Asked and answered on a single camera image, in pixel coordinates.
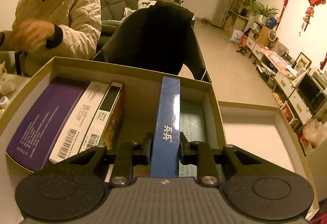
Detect potted green plant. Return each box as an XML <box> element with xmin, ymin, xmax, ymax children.
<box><xmin>246</xmin><ymin>1</ymin><xmax>279</xmax><ymax>23</ymax></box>

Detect blue box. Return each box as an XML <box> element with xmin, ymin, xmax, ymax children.
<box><xmin>149</xmin><ymin>76</ymin><xmax>181</xmax><ymax>178</ymax></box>

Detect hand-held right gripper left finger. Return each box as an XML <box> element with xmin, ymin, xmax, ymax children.
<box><xmin>42</xmin><ymin>133</ymin><xmax>153</xmax><ymax>186</ymax></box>

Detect green white medicine box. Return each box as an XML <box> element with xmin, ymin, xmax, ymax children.
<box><xmin>179</xmin><ymin>100</ymin><xmax>207</xmax><ymax>178</ymax></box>

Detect tan cardboard box lid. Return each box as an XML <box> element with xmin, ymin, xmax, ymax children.
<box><xmin>217</xmin><ymin>101</ymin><xmax>320</xmax><ymax>214</ymax></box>

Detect round white mirror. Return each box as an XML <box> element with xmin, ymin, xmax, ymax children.
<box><xmin>267</xmin><ymin>30</ymin><xmax>279</xmax><ymax>48</ymax></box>

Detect tan cardboard box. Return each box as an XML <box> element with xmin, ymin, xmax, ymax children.
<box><xmin>0</xmin><ymin>56</ymin><xmax>228</xmax><ymax>180</ymax></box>

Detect plain white medicine box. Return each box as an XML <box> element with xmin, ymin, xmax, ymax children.
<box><xmin>48</xmin><ymin>81</ymin><xmax>111</xmax><ymax>164</ymax></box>

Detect purple box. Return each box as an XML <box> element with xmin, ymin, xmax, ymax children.
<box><xmin>6</xmin><ymin>76</ymin><xmax>90</xmax><ymax>173</ymax></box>

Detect black chair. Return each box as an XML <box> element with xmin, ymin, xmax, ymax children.
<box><xmin>92</xmin><ymin>0</ymin><xmax>212</xmax><ymax>83</ymax></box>

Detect framed picture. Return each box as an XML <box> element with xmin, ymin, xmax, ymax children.
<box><xmin>295</xmin><ymin>52</ymin><xmax>312</xmax><ymax>71</ymax></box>

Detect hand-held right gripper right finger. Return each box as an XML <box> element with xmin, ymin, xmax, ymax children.
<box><xmin>179</xmin><ymin>132</ymin><xmax>281</xmax><ymax>186</ymax></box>

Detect white deer print pillow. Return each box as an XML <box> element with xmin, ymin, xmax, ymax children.
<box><xmin>138</xmin><ymin>0</ymin><xmax>157</xmax><ymax>9</ymax></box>

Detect white low cabinets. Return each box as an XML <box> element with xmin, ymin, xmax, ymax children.
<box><xmin>240</xmin><ymin>32</ymin><xmax>327</xmax><ymax>125</ymax></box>

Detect crumpled white tissue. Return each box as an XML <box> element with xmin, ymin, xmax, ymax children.
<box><xmin>0</xmin><ymin>61</ymin><xmax>17</xmax><ymax>98</ymax></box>

